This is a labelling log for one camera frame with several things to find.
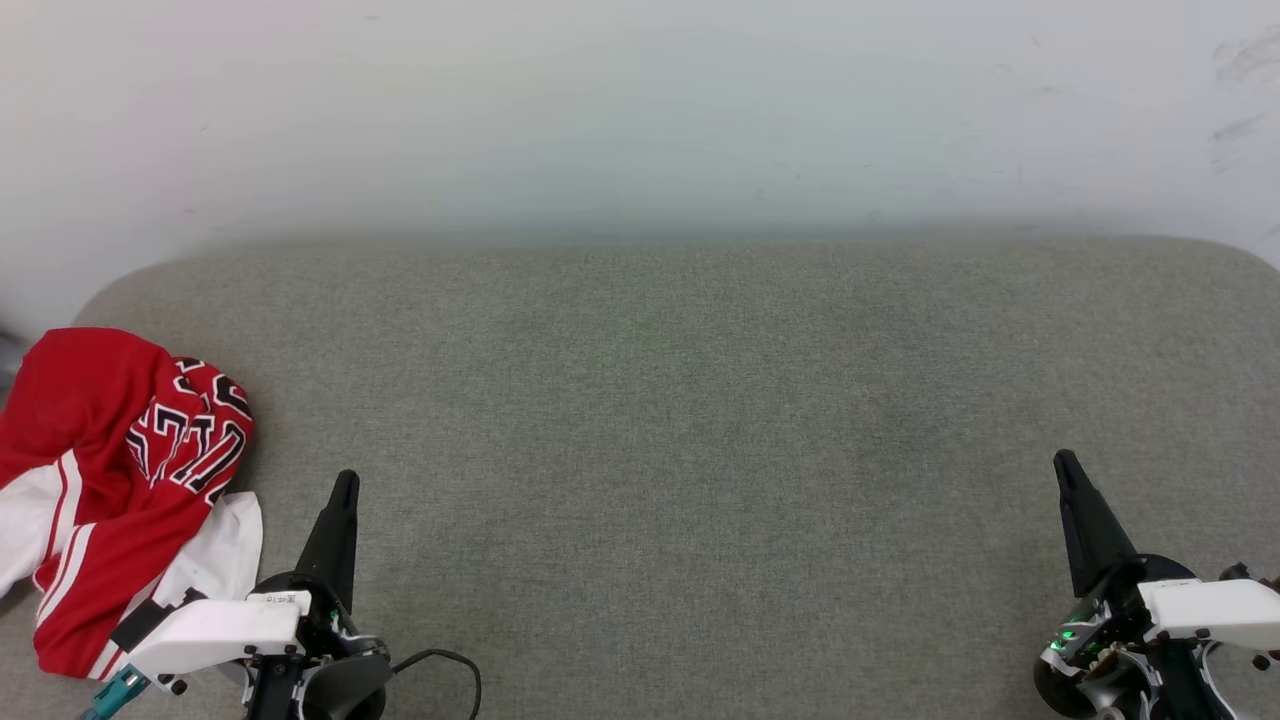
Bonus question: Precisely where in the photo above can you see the grey fabric sofa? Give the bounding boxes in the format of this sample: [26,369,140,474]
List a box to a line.
[0,235,1280,720]

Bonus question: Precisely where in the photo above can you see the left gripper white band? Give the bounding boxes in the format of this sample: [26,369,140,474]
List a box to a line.
[128,470,389,720]

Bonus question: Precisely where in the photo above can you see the red and white jersey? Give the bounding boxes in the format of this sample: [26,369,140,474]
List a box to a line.
[0,327,264,681]

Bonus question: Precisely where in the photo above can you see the black cable with teal plug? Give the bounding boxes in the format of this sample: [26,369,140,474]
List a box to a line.
[82,668,151,720]

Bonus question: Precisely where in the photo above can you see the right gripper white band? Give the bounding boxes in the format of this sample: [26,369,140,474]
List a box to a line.
[1035,449,1280,716]

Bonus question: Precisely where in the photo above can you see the thin black cable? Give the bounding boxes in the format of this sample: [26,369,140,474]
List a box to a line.
[388,649,484,720]

